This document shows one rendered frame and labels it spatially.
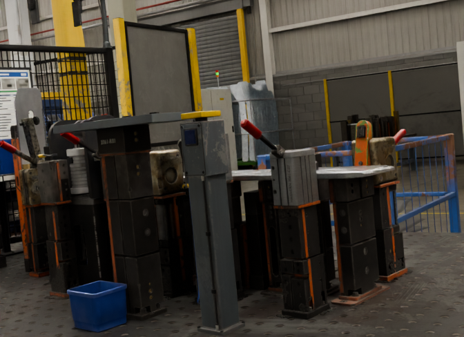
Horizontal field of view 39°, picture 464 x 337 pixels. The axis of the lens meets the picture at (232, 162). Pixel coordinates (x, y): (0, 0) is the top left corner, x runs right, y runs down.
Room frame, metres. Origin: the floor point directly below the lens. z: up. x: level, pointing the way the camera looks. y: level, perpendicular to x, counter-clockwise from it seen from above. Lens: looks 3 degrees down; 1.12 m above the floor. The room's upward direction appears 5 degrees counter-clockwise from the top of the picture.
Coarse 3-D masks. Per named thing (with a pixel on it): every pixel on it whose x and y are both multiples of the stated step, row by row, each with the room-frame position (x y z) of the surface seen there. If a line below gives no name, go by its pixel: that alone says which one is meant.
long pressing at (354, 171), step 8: (320, 168) 1.62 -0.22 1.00; (328, 168) 1.60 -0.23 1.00; (336, 168) 1.58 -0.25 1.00; (344, 168) 1.56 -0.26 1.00; (352, 168) 1.53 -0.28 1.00; (360, 168) 1.51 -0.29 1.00; (368, 168) 1.49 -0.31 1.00; (376, 168) 1.49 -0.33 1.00; (384, 168) 1.50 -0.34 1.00; (392, 168) 1.52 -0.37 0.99; (184, 176) 1.77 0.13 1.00; (232, 176) 1.65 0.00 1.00; (240, 176) 1.64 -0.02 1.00; (248, 176) 1.62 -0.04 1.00; (256, 176) 1.60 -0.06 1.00; (264, 176) 1.58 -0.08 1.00; (320, 176) 1.47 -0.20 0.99; (328, 176) 1.46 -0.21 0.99; (336, 176) 1.45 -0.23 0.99; (344, 176) 1.43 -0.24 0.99; (352, 176) 1.43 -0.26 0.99; (360, 176) 1.43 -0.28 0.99
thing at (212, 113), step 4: (196, 112) 1.34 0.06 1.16; (200, 112) 1.34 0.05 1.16; (204, 112) 1.34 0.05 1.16; (208, 112) 1.35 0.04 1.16; (212, 112) 1.36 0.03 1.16; (216, 112) 1.37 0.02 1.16; (184, 116) 1.37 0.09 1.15; (188, 116) 1.36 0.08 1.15; (192, 116) 1.35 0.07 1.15; (196, 116) 1.34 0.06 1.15; (200, 116) 1.34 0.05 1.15; (204, 116) 1.34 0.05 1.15; (208, 116) 1.35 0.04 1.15; (212, 116) 1.36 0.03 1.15; (216, 116) 1.38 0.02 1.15; (196, 120) 1.37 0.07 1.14; (200, 120) 1.36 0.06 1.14; (204, 120) 1.37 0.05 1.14
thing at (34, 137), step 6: (24, 120) 2.14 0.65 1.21; (30, 120) 2.13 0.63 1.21; (36, 120) 2.16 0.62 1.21; (24, 126) 2.14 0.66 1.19; (30, 126) 2.13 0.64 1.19; (24, 132) 2.15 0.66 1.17; (30, 132) 2.13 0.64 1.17; (30, 138) 2.13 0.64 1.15; (36, 138) 2.14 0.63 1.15; (30, 144) 2.14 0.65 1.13; (36, 144) 2.14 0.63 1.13; (30, 150) 2.15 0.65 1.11; (36, 150) 2.14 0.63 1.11; (30, 156) 2.16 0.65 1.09; (36, 156) 2.14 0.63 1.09
